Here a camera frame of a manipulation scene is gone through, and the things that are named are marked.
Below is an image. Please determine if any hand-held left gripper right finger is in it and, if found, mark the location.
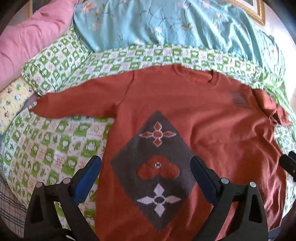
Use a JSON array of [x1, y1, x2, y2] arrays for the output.
[[190, 156, 270, 241]]

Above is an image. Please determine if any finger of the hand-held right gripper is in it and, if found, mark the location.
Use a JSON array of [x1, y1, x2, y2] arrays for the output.
[[279, 151, 296, 183]]

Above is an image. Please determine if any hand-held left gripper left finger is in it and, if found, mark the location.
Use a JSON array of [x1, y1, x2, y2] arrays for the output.
[[23, 156, 102, 241]]

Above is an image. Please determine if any orange knit sweater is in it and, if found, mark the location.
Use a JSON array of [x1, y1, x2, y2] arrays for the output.
[[32, 64, 293, 241]]

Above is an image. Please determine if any green frog print bedsheet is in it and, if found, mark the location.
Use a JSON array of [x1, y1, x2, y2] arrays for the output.
[[0, 44, 296, 241]]

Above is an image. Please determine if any plaid cloth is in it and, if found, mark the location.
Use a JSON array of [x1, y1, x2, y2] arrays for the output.
[[0, 181, 30, 223]]

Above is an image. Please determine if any yellow cartoon print pillow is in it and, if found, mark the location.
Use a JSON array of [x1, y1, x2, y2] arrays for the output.
[[0, 76, 37, 135]]

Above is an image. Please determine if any green frog print pillow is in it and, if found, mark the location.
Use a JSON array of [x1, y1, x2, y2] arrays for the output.
[[21, 25, 97, 96]]

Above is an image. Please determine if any pink blanket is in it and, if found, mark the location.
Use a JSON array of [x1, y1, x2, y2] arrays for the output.
[[0, 0, 80, 87]]

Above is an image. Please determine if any blue floral quilt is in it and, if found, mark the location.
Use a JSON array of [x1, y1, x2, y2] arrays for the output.
[[73, 0, 287, 77]]

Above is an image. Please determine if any gold picture frame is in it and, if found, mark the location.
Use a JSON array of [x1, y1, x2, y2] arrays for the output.
[[225, 0, 266, 25]]

